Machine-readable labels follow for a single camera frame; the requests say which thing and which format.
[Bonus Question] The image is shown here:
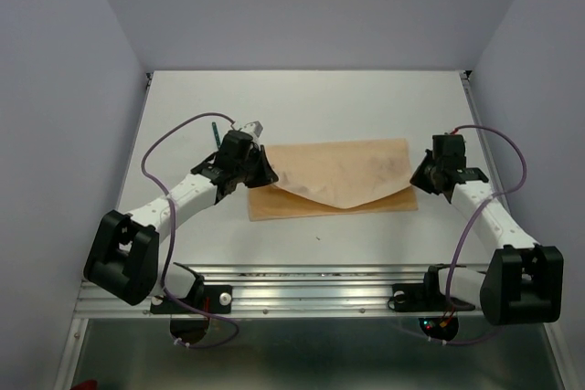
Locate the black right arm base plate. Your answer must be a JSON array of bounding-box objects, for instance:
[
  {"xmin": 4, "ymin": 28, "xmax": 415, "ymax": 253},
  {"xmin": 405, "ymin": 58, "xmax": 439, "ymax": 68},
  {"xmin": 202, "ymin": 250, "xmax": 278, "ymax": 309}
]
[{"xmin": 387, "ymin": 282, "xmax": 481, "ymax": 314}]

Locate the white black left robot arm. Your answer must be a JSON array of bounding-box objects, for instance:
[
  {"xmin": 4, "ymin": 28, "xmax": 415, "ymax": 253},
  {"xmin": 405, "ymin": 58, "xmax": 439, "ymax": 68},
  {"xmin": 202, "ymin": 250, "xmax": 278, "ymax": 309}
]
[{"xmin": 83, "ymin": 121, "xmax": 278, "ymax": 305}]

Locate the beige cloth napkin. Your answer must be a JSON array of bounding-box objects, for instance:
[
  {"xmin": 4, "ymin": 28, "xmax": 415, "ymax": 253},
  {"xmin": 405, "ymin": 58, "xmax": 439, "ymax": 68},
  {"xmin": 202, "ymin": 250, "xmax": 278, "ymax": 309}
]
[{"xmin": 248, "ymin": 139, "xmax": 418, "ymax": 221}]

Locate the green handled fork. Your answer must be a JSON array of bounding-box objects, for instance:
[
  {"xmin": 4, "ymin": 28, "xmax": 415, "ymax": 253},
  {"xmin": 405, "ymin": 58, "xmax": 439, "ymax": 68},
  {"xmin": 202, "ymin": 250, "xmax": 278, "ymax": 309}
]
[{"xmin": 211, "ymin": 121, "xmax": 221, "ymax": 149}]

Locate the aluminium mounting rail frame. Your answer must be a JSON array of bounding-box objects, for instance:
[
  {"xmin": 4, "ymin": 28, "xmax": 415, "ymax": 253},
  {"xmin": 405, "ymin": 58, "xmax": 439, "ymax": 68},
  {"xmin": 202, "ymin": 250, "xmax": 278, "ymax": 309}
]
[{"xmin": 56, "ymin": 70, "xmax": 581, "ymax": 389}]

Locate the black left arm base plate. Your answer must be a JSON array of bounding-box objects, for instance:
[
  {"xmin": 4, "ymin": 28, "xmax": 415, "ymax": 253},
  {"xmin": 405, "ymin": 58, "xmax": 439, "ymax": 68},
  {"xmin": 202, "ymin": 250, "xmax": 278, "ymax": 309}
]
[{"xmin": 150, "ymin": 284, "xmax": 233, "ymax": 315}]

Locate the red object at bottom edge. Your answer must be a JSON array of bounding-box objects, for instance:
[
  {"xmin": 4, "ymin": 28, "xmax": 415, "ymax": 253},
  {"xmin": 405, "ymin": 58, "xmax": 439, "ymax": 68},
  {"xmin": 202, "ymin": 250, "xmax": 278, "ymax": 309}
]
[{"xmin": 70, "ymin": 379, "xmax": 98, "ymax": 390}]

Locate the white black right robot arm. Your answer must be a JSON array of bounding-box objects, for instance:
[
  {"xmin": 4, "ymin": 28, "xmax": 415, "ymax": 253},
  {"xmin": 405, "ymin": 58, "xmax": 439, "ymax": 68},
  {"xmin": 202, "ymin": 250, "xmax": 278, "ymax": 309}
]
[{"xmin": 410, "ymin": 132, "xmax": 564, "ymax": 326}]

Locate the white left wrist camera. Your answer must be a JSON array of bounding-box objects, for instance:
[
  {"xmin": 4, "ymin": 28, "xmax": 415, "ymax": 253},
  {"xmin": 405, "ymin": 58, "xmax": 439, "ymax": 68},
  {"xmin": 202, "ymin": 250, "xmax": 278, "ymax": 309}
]
[{"xmin": 231, "ymin": 121, "xmax": 263, "ymax": 139}]

